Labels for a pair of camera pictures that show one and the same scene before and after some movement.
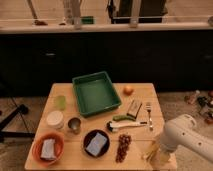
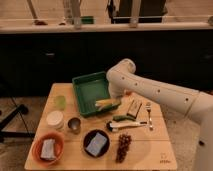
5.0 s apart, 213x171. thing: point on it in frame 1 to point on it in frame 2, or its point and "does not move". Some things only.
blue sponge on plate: x=96 y=144 does not move
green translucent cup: x=60 y=102 does not move
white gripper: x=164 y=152 to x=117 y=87
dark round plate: x=89 y=137 does not move
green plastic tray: x=95 y=93 does not move
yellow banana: x=151 y=150 to x=101 y=103
